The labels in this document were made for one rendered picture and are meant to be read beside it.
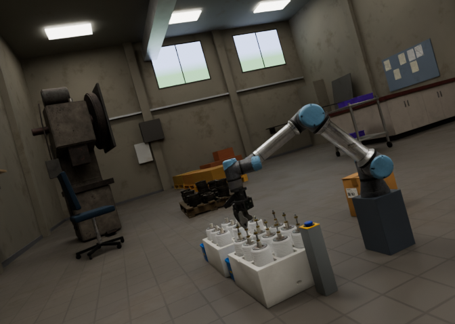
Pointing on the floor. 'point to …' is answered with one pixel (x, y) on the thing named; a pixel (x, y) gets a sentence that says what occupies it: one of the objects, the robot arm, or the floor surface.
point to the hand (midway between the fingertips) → (244, 226)
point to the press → (80, 153)
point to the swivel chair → (87, 216)
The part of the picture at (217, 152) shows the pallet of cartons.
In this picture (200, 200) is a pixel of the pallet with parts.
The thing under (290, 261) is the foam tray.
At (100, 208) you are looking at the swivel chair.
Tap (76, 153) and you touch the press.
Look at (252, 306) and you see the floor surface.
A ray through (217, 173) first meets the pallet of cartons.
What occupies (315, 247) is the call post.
